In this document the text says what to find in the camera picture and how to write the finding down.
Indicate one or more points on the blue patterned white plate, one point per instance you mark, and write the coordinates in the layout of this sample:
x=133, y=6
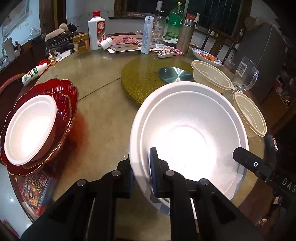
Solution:
x=197, y=54

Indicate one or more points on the wooden framed window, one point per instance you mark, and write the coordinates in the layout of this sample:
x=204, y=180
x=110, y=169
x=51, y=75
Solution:
x=208, y=11

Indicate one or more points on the white liquor bottle red cap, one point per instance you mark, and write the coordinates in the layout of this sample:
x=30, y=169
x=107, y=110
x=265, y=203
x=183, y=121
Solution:
x=96, y=32

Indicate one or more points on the beige plastic bowl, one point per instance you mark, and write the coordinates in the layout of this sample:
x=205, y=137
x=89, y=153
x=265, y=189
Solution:
x=210, y=74
x=249, y=113

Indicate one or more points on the framed wall painting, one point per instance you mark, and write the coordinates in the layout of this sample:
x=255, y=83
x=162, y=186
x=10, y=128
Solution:
x=16, y=16

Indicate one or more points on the colourful printed red packet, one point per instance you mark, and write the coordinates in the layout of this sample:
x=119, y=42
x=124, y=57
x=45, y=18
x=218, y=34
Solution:
x=34, y=192

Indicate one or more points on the pink wrapped candies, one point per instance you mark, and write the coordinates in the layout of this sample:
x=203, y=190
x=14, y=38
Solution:
x=179, y=52

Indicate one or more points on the small gold ornament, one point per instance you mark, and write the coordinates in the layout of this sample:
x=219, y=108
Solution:
x=52, y=59

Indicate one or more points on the amber jar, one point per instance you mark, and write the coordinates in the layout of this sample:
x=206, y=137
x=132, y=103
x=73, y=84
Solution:
x=81, y=44

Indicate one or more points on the white paper roll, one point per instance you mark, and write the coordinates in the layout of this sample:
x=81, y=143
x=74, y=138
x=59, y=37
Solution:
x=160, y=5

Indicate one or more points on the clear plastic bag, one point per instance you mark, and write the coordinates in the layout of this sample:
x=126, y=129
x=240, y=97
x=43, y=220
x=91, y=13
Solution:
x=34, y=31

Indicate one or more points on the white foam bowl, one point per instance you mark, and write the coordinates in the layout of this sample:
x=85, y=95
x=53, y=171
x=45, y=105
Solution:
x=185, y=129
x=30, y=129

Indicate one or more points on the small drinking glass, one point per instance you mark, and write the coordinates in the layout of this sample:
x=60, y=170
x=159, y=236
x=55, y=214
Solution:
x=229, y=64

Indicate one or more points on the gold glitter turntable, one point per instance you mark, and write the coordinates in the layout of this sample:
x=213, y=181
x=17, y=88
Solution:
x=138, y=78

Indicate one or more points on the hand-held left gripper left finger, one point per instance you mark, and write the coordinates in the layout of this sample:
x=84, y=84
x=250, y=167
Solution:
x=124, y=180

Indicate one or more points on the white green leaflet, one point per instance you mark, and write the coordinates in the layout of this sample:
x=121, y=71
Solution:
x=170, y=41

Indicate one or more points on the small white cup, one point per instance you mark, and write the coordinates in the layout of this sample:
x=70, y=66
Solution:
x=106, y=43

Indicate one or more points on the white tumbler with straw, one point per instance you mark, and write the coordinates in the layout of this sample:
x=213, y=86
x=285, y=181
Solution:
x=9, y=51

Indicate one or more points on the white paper sheet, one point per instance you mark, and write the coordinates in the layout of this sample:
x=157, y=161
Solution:
x=67, y=54

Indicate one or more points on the dark quilted fur-trimmed jacket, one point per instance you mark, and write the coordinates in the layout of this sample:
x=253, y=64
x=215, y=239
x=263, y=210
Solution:
x=62, y=38

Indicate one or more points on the white blue tube package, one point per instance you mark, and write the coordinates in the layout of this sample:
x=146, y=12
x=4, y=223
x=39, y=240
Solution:
x=146, y=34

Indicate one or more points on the orange cooked food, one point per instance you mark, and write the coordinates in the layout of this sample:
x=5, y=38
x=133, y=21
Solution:
x=209, y=56

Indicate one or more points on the white spray bottle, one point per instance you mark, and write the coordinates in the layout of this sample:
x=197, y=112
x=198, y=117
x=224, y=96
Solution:
x=197, y=20

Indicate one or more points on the clear bottle black lid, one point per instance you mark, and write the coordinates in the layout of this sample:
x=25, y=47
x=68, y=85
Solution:
x=159, y=30

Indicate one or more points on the wooden chair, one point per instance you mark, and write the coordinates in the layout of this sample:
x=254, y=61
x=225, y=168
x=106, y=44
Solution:
x=222, y=31

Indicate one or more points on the large red glass plate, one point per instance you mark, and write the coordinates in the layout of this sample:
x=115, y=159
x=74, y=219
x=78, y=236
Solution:
x=71, y=90

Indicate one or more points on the grey refrigerator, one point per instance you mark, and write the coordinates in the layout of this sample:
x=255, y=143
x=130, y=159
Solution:
x=266, y=51

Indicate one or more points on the white bottle green label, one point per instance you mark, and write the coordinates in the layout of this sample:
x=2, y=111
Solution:
x=32, y=75

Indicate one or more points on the green plastic bottle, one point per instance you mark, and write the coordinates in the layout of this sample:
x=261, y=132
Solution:
x=174, y=23

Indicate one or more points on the small red glass plate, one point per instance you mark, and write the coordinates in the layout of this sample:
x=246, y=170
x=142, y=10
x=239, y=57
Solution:
x=66, y=109

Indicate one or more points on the multicoloured hula hoop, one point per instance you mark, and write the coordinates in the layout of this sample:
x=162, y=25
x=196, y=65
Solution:
x=11, y=81

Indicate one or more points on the pink cloth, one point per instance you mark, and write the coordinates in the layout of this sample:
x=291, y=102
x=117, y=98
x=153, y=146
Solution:
x=123, y=39

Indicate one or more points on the red box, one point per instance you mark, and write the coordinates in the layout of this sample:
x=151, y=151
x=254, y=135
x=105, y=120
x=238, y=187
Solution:
x=190, y=16

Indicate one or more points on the cluttered wooden shelves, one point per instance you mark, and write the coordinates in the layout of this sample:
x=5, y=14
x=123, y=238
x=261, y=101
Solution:
x=286, y=81

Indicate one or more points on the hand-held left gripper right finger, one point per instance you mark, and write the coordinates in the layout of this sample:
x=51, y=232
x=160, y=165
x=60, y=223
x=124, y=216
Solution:
x=153, y=176

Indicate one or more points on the clear glass mug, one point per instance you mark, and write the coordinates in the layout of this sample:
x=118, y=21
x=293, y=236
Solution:
x=245, y=71

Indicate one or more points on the steel thermos flask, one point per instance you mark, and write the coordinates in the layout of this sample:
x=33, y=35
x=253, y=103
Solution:
x=185, y=37

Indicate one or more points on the wooden door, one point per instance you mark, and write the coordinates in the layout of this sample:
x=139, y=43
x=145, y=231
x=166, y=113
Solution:
x=53, y=14

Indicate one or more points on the white pink key case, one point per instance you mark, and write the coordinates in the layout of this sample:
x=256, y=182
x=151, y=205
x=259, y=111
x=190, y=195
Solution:
x=165, y=53

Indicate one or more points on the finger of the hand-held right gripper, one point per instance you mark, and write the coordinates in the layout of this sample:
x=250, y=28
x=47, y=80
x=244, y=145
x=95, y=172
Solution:
x=252, y=163

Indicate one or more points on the dark wooden sideboard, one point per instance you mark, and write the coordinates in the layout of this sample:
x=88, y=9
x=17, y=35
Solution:
x=27, y=54

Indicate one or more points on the book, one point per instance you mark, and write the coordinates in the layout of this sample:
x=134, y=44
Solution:
x=124, y=47

